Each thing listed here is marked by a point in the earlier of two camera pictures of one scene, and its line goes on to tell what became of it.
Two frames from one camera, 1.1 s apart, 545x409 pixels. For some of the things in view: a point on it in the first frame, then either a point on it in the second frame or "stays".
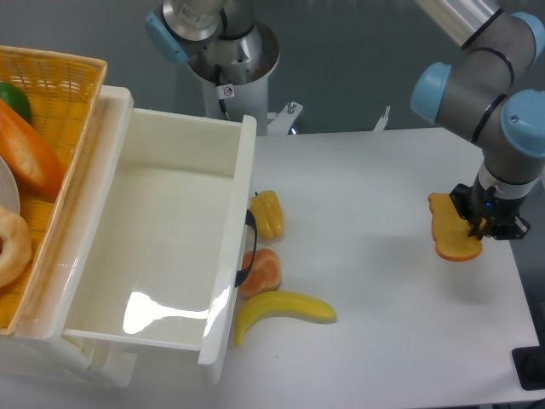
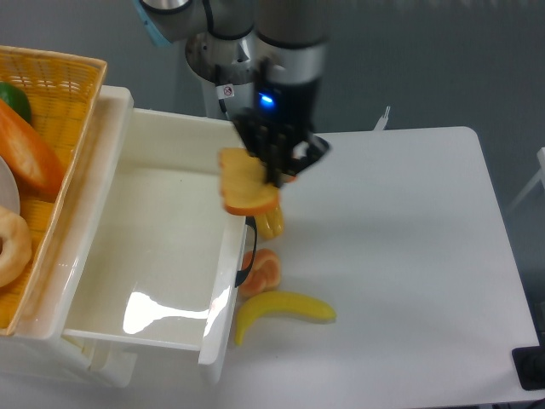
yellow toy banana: x=280 y=302 stays
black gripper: x=486 y=204 → x=282 y=128
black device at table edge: x=530 y=365 stays
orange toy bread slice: x=450 y=230 → x=243 y=183
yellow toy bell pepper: x=266 y=208 stays
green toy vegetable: x=17 y=100 stays
